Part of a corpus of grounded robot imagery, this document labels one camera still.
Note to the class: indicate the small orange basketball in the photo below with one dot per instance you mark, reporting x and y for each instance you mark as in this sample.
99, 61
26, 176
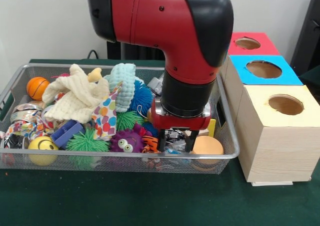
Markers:
37, 88

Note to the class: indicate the black chair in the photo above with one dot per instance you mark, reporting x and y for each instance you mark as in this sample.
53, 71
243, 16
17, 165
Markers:
310, 35

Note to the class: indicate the polka dot cloth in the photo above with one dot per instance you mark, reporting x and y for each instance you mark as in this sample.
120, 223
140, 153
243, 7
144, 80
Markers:
105, 118

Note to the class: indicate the cream knitted cloth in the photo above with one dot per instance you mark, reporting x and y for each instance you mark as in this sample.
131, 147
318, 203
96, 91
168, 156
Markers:
75, 100

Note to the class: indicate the green spiky ball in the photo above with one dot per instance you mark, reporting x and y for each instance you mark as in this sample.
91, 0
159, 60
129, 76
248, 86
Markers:
88, 142

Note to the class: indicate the wooden box with three holes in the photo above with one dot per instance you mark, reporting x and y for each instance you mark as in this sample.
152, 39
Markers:
275, 146

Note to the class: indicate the yellow smiley ball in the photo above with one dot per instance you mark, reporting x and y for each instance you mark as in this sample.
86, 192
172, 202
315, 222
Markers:
43, 148

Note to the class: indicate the mint green knitted cloth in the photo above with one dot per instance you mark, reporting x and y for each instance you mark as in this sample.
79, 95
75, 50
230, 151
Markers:
122, 85

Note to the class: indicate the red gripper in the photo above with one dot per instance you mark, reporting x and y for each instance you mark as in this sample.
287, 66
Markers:
180, 123

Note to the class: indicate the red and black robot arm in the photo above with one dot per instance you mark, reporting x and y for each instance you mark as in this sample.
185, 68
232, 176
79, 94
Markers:
165, 20

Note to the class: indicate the clear mesh bin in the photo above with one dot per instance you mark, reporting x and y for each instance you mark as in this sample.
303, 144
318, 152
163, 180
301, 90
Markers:
125, 164

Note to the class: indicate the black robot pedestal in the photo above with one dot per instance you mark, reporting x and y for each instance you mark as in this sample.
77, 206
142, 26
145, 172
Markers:
130, 51

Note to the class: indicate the purple spiky ball with eyes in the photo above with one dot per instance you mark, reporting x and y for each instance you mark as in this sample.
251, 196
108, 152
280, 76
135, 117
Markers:
127, 142

